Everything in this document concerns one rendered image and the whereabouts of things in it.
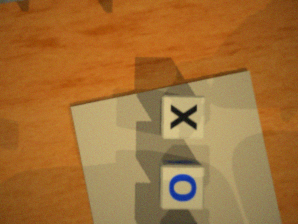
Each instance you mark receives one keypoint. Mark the beige mat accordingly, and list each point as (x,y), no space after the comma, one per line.
(120,148)

